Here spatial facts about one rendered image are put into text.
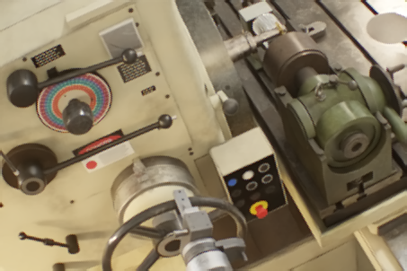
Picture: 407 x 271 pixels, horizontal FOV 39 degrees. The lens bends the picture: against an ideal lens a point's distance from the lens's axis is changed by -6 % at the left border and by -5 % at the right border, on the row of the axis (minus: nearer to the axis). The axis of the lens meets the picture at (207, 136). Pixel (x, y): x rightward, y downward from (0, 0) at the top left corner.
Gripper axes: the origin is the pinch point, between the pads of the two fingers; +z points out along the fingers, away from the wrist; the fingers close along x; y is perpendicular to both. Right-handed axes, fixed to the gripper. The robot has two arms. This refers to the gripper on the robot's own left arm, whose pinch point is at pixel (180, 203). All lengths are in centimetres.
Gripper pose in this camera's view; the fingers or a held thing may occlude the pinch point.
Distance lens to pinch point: 135.4
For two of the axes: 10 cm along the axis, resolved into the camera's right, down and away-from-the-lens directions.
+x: -1.0, 7.4, 6.6
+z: -3.3, -6.5, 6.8
